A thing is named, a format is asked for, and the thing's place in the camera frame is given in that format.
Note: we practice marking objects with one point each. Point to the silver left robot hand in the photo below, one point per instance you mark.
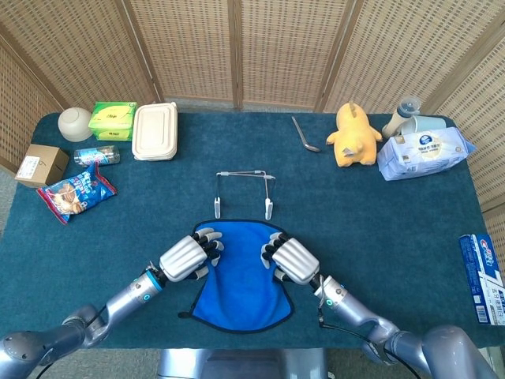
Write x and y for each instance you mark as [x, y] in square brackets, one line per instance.
[181, 258]

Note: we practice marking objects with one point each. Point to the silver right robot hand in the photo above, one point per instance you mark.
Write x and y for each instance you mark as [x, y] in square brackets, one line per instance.
[296, 260]

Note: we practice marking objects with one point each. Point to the blue microfibre cloth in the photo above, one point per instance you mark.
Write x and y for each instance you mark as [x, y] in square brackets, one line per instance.
[240, 292]

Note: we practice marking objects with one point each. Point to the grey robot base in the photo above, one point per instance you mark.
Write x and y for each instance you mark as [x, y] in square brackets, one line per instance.
[240, 365]

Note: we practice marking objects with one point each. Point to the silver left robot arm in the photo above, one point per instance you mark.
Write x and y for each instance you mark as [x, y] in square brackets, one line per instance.
[122, 302]

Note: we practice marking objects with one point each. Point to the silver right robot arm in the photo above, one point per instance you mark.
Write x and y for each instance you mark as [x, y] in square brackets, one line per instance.
[434, 347]

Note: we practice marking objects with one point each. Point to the yellow plush toy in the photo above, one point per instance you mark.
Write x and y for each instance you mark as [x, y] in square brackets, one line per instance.
[355, 136]

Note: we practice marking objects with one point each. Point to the teal table carpet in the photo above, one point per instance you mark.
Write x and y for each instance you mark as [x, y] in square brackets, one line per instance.
[375, 237]

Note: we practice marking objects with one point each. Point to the metal spoon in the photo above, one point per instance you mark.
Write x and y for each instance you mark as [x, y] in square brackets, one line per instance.
[311, 147]

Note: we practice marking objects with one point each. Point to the blue and red snack bag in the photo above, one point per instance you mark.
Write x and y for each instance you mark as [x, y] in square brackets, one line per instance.
[75, 193]

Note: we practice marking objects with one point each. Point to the beige lidded lunch box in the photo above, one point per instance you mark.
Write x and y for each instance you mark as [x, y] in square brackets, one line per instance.
[154, 132]

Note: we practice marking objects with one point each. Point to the clear jar with blue label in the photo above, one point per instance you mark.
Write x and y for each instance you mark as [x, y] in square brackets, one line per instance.
[96, 156]

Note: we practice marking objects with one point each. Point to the green tissue box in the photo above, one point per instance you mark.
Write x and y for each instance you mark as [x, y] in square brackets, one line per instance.
[112, 118]

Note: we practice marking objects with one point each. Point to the wet wipes pack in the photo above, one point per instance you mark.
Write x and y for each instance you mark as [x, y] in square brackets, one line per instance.
[424, 156]

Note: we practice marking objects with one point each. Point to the small cardboard box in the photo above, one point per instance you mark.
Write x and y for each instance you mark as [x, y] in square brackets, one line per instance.
[41, 166]

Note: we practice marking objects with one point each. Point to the beige bottle with grey cap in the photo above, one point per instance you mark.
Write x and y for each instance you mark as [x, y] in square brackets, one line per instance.
[394, 122]

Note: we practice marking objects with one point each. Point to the white upturned bowl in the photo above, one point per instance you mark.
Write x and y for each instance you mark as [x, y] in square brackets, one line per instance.
[75, 123]

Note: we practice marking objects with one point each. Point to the blue white toothpaste box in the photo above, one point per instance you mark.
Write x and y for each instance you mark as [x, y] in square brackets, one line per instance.
[483, 272]

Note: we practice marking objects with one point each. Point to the light blue cup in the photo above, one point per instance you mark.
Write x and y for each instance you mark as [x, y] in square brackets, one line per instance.
[430, 123]

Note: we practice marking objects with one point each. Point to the woven bamboo folding screen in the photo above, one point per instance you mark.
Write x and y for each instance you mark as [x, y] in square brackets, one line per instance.
[189, 47]

